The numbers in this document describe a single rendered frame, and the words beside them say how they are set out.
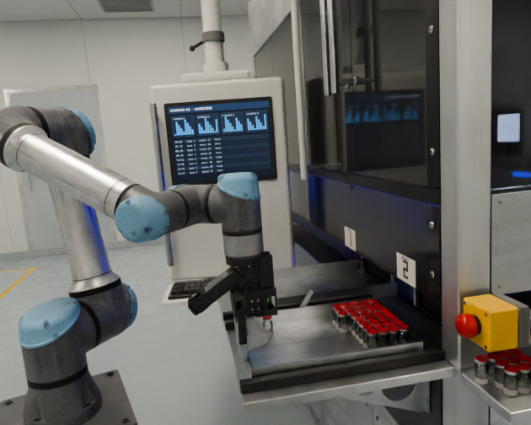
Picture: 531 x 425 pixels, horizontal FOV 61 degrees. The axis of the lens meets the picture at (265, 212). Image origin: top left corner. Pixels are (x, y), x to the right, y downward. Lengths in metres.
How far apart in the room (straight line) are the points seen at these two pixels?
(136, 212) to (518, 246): 0.67
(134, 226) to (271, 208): 1.06
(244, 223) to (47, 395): 0.52
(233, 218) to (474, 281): 0.45
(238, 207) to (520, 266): 0.53
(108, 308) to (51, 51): 5.64
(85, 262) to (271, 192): 0.87
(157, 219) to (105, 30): 5.81
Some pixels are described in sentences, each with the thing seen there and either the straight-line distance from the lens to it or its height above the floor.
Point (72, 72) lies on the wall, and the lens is 6.47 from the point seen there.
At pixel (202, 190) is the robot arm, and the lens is 0.85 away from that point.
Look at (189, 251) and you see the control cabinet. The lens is 1.78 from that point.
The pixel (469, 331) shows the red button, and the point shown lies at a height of 0.99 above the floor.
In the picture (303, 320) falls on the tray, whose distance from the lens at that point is 1.14.
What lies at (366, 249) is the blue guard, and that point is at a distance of 1.25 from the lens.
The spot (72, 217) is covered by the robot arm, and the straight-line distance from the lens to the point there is 1.07.
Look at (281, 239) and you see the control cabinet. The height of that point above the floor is 0.93.
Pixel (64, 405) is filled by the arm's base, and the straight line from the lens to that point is 1.05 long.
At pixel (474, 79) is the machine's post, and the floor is 1.40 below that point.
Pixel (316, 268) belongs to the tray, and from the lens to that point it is 1.48.
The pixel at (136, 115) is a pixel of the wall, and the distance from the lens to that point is 6.30.
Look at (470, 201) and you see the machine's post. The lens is 0.86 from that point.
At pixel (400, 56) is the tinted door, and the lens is 1.04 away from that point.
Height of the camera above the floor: 1.33
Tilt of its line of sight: 9 degrees down
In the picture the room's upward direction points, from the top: 4 degrees counter-clockwise
